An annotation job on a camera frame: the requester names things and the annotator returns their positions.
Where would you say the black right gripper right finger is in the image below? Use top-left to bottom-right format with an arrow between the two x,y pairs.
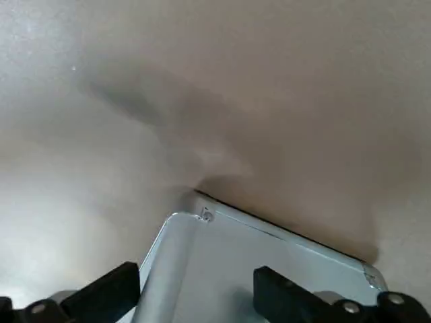
253,265 -> 420,323

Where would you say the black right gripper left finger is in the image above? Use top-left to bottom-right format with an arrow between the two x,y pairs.
0,261 -> 141,323

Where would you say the aluminium first-aid case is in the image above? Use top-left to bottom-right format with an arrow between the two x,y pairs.
134,190 -> 388,323

